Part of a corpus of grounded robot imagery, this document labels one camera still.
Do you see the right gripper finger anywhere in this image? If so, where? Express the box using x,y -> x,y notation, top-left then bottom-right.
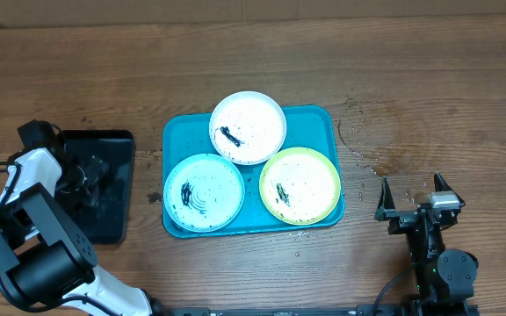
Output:
375,177 -> 395,219
433,172 -> 452,192

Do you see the light blue rimmed plate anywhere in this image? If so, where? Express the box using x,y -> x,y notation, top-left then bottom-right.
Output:
163,154 -> 245,233

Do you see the dark green sponge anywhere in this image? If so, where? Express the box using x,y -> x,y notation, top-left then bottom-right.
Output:
76,186 -> 99,207

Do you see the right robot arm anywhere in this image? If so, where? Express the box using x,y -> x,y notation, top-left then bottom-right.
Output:
374,173 -> 479,315

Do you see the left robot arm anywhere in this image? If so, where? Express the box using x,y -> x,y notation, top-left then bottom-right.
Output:
0,145 -> 163,315

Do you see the black water tray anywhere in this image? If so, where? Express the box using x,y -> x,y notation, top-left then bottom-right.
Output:
56,130 -> 135,244

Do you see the teal plastic serving tray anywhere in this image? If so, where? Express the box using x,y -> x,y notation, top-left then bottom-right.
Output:
163,104 -> 339,239

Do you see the green rimmed plate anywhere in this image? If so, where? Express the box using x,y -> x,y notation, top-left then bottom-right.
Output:
259,147 -> 341,226

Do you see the white plate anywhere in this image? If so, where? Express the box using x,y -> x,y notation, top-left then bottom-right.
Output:
209,91 -> 287,165

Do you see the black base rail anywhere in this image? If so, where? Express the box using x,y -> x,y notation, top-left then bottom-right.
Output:
169,304 -> 480,316

